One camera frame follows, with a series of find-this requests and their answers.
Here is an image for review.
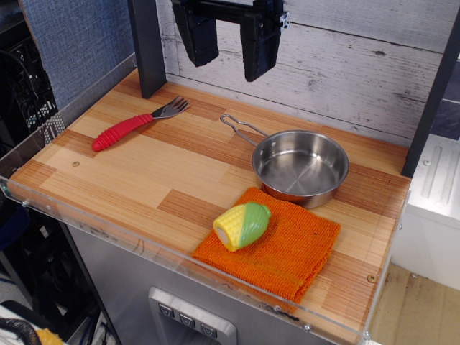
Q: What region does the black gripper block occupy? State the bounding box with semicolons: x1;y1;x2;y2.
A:
172;1;290;82

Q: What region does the yellow green toy corn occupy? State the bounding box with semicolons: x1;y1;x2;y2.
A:
213;202;272;252

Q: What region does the stainless steel pot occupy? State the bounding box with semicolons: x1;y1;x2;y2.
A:
220;114;349;209

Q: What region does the black equipment rack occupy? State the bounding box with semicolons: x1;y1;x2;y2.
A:
1;1;58;155

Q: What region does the orange knitted cloth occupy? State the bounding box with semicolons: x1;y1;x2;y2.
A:
193;188;341;303

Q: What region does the stainless steel cabinet front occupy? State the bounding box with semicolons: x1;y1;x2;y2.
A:
66;224;339;345

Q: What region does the silver dispenser button panel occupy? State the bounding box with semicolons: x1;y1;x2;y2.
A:
148;287;238;344

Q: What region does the white metal side unit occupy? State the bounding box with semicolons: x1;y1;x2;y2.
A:
391;134;459;290

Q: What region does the dark grey left post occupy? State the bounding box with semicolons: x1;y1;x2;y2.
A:
127;0;167;98

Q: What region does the dark grey post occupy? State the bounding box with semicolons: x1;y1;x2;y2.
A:
127;0;167;98
400;11;459;178

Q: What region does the red handled fork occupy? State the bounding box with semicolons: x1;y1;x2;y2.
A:
92;96;189;152

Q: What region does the dark grey right post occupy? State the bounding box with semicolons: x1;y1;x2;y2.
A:
400;11;459;178

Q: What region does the clear acrylic guard rail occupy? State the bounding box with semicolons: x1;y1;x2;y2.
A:
1;72;410;344

